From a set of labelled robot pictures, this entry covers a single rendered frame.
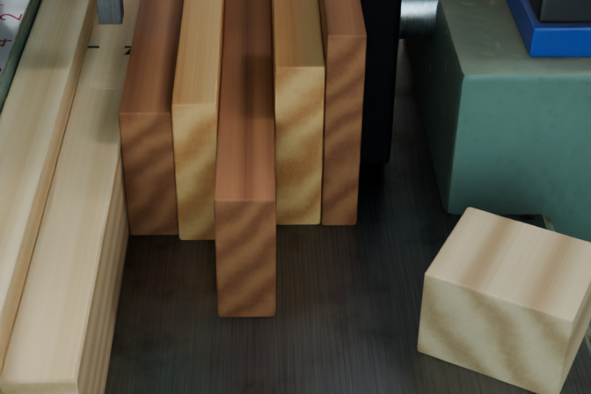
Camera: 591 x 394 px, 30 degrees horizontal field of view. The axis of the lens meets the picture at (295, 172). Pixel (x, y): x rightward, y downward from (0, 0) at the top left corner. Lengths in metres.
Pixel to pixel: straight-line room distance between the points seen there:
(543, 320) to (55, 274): 0.14
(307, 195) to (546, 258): 0.09
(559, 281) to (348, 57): 0.10
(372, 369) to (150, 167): 0.10
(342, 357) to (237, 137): 0.08
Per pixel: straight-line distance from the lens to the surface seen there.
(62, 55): 0.41
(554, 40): 0.39
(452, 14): 0.42
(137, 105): 0.37
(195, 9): 0.42
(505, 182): 0.41
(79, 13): 0.44
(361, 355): 0.35
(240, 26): 0.43
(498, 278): 0.33
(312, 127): 0.38
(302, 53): 0.37
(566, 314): 0.33
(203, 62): 0.39
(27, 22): 0.43
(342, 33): 0.36
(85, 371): 0.31
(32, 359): 0.30
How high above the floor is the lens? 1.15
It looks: 35 degrees down
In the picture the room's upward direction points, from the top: 1 degrees clockwise
